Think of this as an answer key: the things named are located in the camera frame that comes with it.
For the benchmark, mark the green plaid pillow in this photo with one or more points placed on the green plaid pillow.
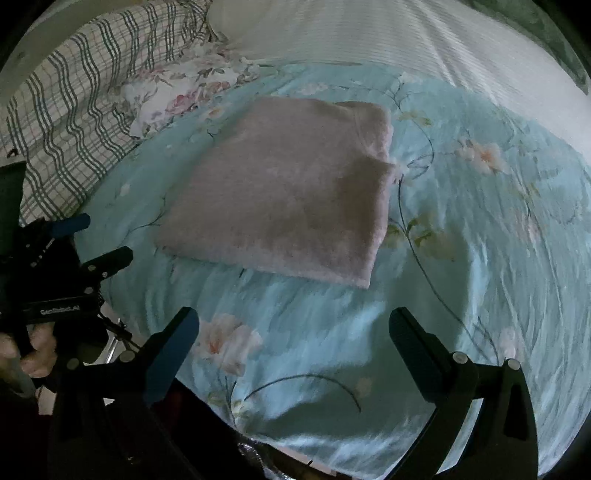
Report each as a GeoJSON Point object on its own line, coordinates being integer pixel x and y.
{"type": "Point", "coordinates": [83, 92]}

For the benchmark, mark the pink fuzzy sweater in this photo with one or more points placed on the pink fuzzy sweater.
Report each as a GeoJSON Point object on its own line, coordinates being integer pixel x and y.
{"type": "Point", "coordinates": [286, 194]}

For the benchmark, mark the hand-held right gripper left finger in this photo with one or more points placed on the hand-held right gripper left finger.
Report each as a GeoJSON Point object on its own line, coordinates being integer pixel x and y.
{"type": "Point", "coordinates": [168, 360]}

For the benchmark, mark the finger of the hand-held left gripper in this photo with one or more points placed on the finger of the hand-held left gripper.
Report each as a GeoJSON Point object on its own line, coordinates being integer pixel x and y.
{"type": "Point", "coordinates": [111, 259]}
{"type": "Point", "coordinates": [74, 224]}

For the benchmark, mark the person's left hand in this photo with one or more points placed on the person's left hand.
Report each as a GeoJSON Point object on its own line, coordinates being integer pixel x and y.
{"type": "Point", "coordinates": [39, 350]}

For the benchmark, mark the white floral pillow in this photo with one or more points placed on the white floral pillow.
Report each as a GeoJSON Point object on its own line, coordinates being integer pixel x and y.
{"type": "Point", "coordinates": [184, 87]}

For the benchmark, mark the green patterned cloth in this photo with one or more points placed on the green patterned cloth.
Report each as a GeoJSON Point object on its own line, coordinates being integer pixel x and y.
{"type": "Point", "coordinates": [554, 37]}

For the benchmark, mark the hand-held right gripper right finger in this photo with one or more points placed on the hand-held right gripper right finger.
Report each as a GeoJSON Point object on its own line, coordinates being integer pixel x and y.
{"type": "Point", "coordinates": [415, 355]}

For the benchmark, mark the light blue floral bed sheet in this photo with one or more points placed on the light blue floral bed sheet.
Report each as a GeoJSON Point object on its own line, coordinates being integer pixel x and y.
{"type": "Point", "coordinates": [461, 277]}

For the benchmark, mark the white ribbed blanket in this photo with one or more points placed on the white ribbed blanket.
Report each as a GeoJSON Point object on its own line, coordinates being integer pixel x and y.
{"type": "Point", "coordinates": [392, 41]}

